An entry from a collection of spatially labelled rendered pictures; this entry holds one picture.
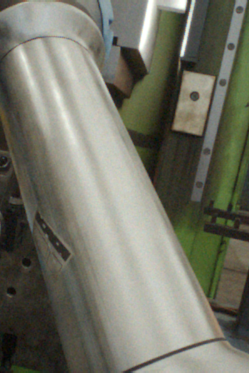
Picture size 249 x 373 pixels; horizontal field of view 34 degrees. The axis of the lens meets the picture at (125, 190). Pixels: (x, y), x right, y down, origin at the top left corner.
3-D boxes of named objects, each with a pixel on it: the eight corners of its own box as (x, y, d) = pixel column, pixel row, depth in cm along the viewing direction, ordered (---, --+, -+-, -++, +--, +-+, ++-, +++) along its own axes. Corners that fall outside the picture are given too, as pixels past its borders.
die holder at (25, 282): (105, 388, 111) (138, 231, 104) (-27, 355, 114) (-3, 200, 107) (127, 305, 166) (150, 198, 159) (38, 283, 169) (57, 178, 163)
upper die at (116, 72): (113, 84, 106) (120, 47, 105) (39, 69, 108) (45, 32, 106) (130, 98, 147) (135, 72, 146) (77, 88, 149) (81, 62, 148)
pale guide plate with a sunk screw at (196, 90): (201, 136, 117) (216, 76, 114) (171, 130, 118) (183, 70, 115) (201, 136, 119) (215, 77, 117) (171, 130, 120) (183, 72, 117)
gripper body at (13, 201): (-14, 234, 74) (-50, 253, 62) (-8, 188, 73) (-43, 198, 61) (26, 244, 73) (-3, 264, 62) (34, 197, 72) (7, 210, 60)
